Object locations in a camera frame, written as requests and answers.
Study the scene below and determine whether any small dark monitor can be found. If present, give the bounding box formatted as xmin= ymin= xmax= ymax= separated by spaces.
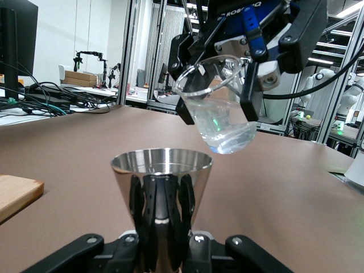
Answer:
xmin=158 ymin=63 xmax=171 ymax=85

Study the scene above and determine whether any cardboard box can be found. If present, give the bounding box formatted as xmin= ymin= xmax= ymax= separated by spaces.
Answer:
xmin=61 ymin=70 xmax=98 ymax=88

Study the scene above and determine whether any black cable tangle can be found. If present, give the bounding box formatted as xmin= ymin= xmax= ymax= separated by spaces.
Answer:
xmin=0 ymin=64 xmax=117 ymax=117

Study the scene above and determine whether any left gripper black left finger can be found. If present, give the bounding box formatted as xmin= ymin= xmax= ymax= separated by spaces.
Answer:
xmin=22 ymin=233 xmax=140 ymax=273

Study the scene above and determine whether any clear plastic cup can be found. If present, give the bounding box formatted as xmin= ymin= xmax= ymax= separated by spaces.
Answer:
xmin=173 ymin=54 xmax=257 ymax=155

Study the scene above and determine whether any black computer monitor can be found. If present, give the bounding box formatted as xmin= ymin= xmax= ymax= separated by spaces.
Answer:
xmin=0 ymin=0 xmax=39 ymax=100

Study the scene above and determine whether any steel jigger measuring cup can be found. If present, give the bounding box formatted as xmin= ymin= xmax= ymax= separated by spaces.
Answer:
xmin=110 ymin=147 xmax=213 ymax=273

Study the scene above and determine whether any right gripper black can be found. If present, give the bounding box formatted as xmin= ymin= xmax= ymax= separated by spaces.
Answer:
xmin=167 ymin=0 xmax=328 ymax=126

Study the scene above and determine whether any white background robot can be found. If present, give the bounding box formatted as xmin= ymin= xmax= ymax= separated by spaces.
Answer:
xmin=300 ymin=68 xmax=335 ymax=106
xmin=340 ymin=72 xmax=364 ymax=114

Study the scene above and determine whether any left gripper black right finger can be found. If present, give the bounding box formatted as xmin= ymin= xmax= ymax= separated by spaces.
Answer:
xmin=186 ymin=231 xmax=293 ymax=273

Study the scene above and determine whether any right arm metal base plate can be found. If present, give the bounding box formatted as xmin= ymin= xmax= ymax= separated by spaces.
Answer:
xmin=328 ymin=169 xmax=364 ymax=197

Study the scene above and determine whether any wooden cutting board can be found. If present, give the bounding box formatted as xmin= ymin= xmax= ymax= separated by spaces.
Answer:
xmin=0 ymin=173 xmax=45 ymax=224

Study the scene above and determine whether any teal cable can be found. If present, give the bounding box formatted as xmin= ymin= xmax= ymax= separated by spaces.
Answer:
xmin=8 ymin=96 xmax=69 ymax=116

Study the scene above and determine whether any aluminium frame post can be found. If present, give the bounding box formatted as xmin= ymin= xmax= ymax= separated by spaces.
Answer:
xmin=118 ymin=0 xmax=140 ymax=106
xmin=146 ymin=0 xmax=168 ymax=110

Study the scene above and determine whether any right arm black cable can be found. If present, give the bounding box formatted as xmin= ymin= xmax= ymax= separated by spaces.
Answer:
xmin=261 ymin=47 xmax=364 ymax=100

